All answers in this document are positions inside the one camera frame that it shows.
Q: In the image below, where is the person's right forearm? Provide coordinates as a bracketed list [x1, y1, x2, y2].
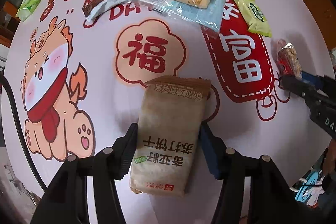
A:
[322, 144, 336, 182]

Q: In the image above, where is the beige cracker packet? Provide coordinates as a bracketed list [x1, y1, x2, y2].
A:
[130, 76, 212, 198]

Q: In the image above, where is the red nut bar packet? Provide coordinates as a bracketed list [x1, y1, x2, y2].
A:
[272, 39, 302, 80]

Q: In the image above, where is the light blue snack packet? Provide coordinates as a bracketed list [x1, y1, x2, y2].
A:
[163, 0, 233, 33]

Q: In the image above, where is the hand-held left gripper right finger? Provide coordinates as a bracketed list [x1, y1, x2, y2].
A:
[198, 123, 319, 224]

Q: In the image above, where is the printed pink tablecloth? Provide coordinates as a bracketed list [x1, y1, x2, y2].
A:
[1, 0, 332, 224]

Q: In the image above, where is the blue white plastic item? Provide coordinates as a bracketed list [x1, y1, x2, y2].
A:
[290, 171, 329, 207]

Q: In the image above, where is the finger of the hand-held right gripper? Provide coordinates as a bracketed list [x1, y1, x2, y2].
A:
[280, 76, 328, 109]
[301, 70, 336, 94]

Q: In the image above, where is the brown snowflake snack packet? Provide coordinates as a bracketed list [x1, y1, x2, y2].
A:
[82, 0, 132, 21]

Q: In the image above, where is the green plastic packet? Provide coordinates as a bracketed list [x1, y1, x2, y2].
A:
[16, 0, 48, 21]

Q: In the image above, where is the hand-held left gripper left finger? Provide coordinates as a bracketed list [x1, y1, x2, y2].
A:
[30, 123, 139, 224]

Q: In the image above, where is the small green snack packet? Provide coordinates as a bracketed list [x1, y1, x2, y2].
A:
[233, 0, 272, 38]

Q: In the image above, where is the black cable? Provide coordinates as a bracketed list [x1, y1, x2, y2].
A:
[0, 74, 42, 191]

